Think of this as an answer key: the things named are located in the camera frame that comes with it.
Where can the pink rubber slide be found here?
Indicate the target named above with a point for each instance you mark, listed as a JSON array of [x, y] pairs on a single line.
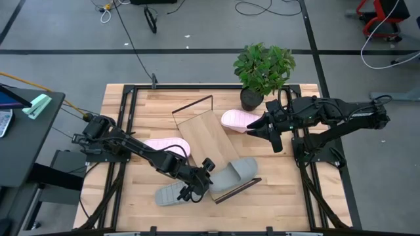
[[170, 144], [236, 119]]

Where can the mint green stapler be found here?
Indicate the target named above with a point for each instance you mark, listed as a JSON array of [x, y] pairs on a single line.
[[37, 105]]

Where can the black control box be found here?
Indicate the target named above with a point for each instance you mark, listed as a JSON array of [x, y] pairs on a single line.
[[70, 160]]

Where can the black side desk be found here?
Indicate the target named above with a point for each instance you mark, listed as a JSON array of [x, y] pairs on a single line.
[[26, 141]]

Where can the white keyboard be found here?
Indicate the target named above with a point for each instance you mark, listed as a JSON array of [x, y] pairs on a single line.
[[5, 121]]

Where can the grey rubber slide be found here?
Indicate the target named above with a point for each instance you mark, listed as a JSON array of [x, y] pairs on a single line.
[[236, 173], [167, 195]]

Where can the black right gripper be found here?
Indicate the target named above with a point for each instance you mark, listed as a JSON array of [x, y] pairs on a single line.
[[280, 123]]

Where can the grey desk foot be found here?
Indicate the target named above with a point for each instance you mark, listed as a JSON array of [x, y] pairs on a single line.
[[393, 96]]

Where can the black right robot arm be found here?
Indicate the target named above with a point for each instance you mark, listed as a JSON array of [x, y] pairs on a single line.
[[344, 111]]

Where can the black plant pot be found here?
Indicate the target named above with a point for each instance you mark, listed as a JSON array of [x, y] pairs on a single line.
[[250, 100]]

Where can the black metal rig frame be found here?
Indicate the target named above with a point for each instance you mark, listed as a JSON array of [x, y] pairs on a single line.
[[197, 86]]

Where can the dark tablet screen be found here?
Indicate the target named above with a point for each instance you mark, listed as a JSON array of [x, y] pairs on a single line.
[[10, 103]]

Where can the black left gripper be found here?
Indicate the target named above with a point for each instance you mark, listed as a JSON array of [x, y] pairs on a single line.
[[196, 178]]

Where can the yellow power plug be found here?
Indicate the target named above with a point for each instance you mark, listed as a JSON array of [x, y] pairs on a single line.
[[108, 6]]

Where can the green leafy plant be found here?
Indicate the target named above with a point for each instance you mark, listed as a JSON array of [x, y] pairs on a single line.
[[262, 69]]

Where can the red and black chair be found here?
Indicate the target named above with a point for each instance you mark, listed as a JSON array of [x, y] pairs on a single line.
[[380, 13]]

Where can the black floor stand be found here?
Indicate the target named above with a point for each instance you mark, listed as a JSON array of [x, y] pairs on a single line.
[[151, 21]]

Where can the wooden shelf with black frame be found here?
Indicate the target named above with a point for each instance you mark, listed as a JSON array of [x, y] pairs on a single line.
[[206, 137]]

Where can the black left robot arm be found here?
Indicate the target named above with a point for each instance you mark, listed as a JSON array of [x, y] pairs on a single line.
[[147, 157]]

